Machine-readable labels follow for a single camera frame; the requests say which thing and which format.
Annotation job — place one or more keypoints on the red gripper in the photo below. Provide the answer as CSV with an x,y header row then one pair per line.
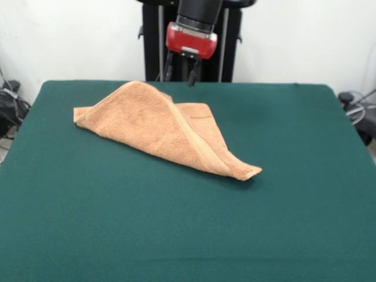
x,y
191,44

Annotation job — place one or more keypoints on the tan terry towel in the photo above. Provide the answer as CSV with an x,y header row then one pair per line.
x,y
147,126

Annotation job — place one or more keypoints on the dark green table cloth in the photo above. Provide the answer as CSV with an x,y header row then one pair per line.
x,y
235,205

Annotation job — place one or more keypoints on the black chair base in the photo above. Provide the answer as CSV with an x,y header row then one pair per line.
x,y
11,102

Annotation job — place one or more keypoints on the grey chair base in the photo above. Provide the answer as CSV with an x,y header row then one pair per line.
x,y
361,123

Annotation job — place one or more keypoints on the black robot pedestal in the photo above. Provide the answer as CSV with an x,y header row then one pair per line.
x,y
232,44

